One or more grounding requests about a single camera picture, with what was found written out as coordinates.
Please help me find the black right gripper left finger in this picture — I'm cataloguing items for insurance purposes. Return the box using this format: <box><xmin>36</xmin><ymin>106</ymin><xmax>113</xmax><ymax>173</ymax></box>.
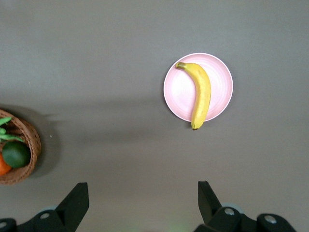
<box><xmin>0</xmin><ymin>182</ymin><xmax>90</xmax><ymax>232</ymax></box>

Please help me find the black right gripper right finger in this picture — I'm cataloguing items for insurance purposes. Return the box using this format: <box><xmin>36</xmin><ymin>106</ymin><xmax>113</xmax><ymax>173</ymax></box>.
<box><xmin>193</xmin><ymin>180</ymin><xmax>299</xmax><ymax>232</ymax></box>

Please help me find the yellow banana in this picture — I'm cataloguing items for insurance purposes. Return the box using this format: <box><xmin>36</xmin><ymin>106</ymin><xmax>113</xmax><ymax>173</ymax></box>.
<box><xmin>174</xmin><ymin>61</ymin><xmax>212</xmax><ymax>131</ymax></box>

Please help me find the dark green avocado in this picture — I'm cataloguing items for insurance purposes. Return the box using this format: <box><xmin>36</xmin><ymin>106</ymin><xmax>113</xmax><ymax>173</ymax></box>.
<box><xmin>1</xmin><ymin>141</ymin><xmax>32</xmax><ymax>169</ymax></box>

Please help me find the orange tangerine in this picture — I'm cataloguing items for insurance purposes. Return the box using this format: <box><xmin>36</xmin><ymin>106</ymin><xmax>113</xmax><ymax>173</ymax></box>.
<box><xmin>0</xmin><ymin>152</ymin><xmax>13</xmax><ymax>176</ymax></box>

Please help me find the brown wicker basket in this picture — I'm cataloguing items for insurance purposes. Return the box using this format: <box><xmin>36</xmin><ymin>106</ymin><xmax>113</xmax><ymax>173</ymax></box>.
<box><xmin>0</xmin><ymin>108</ymin><xmax>42</xmax><ymax>186</ymax></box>

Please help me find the pink dragon fruit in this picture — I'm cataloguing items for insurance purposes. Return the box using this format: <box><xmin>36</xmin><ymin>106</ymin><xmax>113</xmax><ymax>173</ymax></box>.
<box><xmin>0</xmin><ymin>116</ymin><xmax>25</xmax><ymax>144</ymax></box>

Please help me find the pink round plate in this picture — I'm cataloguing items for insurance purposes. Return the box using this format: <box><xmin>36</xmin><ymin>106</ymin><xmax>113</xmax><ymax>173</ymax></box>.
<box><xmin>163</xmin><ymin>52</ymin><xmax>234</xmax><ymax>123</ymax></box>

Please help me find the brown table cover cloth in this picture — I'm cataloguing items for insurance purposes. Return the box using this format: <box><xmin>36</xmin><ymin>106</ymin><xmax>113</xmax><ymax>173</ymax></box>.
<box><xmin>0</xmin><ymin>0</ymin><xmax>309</xmax><ymax>232</ymax></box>

